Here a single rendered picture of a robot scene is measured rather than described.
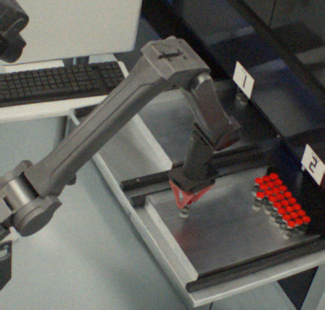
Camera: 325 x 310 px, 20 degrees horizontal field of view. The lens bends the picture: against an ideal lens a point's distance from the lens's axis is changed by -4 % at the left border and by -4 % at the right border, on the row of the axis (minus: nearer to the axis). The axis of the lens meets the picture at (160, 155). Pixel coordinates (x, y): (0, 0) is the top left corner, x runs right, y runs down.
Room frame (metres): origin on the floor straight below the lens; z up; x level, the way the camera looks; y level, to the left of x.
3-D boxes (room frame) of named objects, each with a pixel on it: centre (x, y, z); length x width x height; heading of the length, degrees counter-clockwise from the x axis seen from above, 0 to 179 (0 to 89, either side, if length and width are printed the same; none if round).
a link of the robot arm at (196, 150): (1.61, -0.09, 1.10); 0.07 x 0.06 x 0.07; 139
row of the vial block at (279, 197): (1.67, -0.31, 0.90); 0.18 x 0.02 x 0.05; 34
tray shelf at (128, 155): (1.76, -0.14, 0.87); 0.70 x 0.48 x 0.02; 34
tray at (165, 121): (1.94, -0.10, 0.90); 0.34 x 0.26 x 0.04; 124
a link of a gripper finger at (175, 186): (1.59, -0.07, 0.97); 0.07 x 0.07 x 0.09; 48
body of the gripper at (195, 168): (1.60, -0.08, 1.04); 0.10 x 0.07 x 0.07; 138
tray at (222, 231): (1.59, -0.20, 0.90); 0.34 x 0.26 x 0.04; 124
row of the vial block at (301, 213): (1.68, -0.33, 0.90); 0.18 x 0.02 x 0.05; 34
